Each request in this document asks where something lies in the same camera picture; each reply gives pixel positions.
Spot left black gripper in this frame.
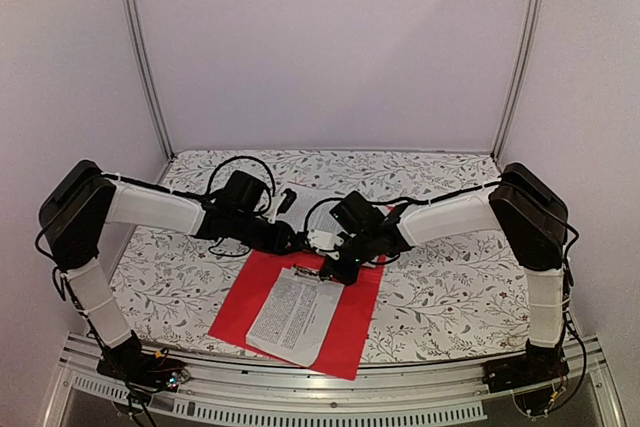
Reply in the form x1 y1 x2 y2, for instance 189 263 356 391
230 210 303 256

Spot spine metal folder clip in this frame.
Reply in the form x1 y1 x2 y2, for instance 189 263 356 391
291 264 323 281

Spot separate printed paper sheet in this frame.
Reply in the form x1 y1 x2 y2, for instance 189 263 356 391
245 268 344 367

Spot red file folder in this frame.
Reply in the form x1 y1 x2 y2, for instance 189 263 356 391
208 252 384 380

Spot printed white paper sheets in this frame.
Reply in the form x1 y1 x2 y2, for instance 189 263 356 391
277 183 344 234

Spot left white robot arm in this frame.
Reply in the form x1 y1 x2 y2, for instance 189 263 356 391
34 159 306 381

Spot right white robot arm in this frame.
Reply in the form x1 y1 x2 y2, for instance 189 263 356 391
321 162 578 383

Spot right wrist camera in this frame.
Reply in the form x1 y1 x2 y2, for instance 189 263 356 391
305 229 345 253

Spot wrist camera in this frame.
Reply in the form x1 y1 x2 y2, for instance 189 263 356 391
266 188 297 223
305 229 345 253

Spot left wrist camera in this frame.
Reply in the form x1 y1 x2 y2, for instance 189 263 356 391
266 188 297 223

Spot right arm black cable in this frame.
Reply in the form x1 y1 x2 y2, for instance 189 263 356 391
299 181 504 248

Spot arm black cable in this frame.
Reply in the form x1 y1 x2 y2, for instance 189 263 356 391
299 181 504 248
102 155 279 213

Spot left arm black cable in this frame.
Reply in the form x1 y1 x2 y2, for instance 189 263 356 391
102 155 279 213

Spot aluminium front rail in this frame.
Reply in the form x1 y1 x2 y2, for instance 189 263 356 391
43 334 627 426

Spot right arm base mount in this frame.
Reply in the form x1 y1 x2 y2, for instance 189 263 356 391
482 342 569 418

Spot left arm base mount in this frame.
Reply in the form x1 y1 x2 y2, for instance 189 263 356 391
97 332 191 393

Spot right aluminium frame post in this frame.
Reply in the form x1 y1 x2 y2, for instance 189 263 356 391
491 0 543 162

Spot aluminium frame post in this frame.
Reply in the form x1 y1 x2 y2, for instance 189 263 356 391
491 0 543 162
122 0 175 162

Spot left aluminium frame post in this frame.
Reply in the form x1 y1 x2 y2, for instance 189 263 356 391
122 0 175 162

